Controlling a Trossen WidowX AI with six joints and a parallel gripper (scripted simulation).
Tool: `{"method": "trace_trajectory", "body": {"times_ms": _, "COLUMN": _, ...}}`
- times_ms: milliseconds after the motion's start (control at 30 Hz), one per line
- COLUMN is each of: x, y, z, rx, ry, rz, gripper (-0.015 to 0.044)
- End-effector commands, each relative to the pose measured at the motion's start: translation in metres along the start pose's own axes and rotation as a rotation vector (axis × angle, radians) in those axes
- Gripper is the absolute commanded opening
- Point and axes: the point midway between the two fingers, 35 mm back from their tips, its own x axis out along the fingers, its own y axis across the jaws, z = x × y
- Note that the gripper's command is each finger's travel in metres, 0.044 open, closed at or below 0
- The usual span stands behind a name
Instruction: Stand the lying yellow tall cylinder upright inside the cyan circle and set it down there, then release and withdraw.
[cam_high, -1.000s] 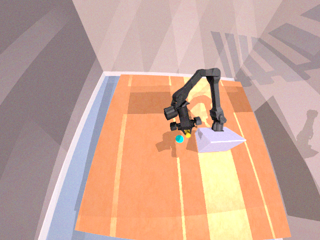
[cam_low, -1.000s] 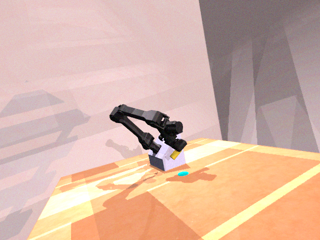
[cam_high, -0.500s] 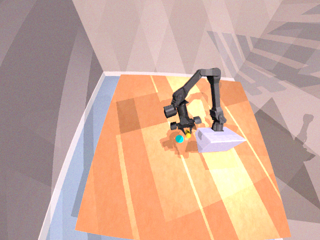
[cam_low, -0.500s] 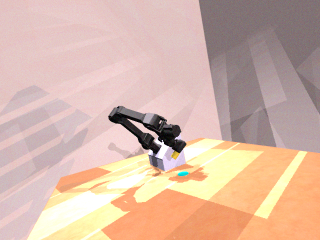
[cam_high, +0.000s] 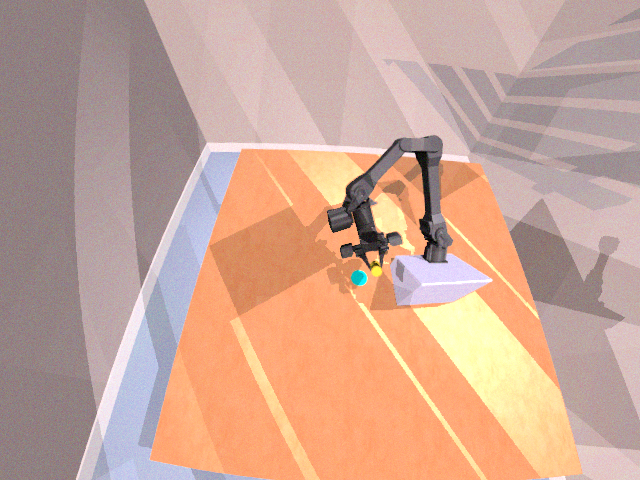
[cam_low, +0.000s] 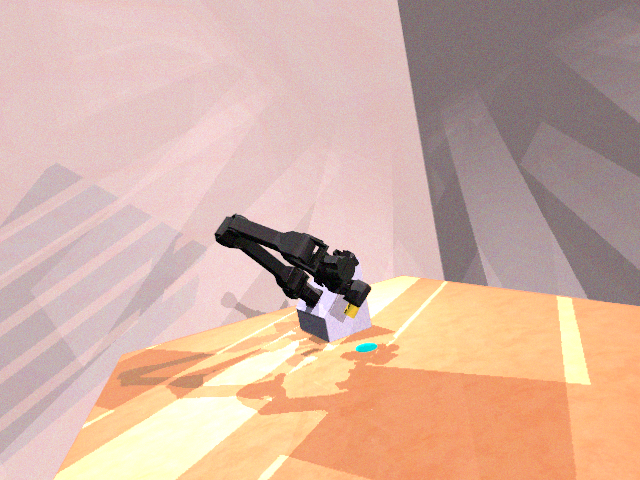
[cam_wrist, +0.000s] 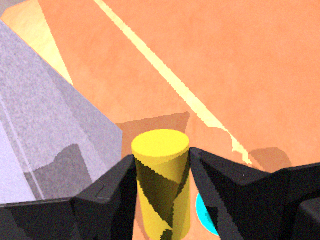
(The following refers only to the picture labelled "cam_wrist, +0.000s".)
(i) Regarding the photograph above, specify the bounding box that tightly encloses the cyan circle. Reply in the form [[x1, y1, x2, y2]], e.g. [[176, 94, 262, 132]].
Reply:
[[196, 193, 218, 235]]

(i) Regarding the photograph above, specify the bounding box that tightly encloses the yellow cylinder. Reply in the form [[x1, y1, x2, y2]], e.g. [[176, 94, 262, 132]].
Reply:
[[131, 129, 191, 240]]

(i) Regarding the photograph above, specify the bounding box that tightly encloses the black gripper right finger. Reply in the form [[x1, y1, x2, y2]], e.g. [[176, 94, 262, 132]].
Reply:
[[189, 147, 320, 240]]

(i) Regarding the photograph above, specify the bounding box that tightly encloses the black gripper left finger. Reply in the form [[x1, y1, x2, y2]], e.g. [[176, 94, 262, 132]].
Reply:
[[0, 154, 137, 240]]

